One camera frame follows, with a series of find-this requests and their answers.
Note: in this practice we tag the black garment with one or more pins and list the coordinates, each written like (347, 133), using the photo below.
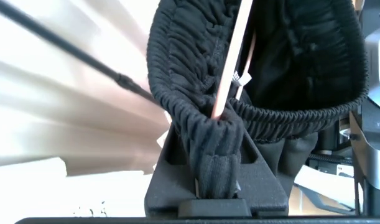
(192, 62)

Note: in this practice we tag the pink clothes hanger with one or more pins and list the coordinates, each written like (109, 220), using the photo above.
(231, 56)

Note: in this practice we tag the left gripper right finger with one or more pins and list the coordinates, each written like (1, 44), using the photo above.
(264, 183)

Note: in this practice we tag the white t-shirt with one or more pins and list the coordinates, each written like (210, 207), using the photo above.
(37, 193)

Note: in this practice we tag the black clothes rack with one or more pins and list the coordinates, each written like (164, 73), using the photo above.
(68, 48)

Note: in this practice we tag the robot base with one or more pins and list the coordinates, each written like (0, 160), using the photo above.
(376, 140)

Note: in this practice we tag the beige curtain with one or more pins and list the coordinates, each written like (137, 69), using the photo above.
(53, 109)

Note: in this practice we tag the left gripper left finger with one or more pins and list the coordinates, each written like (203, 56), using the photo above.
(168, 183)

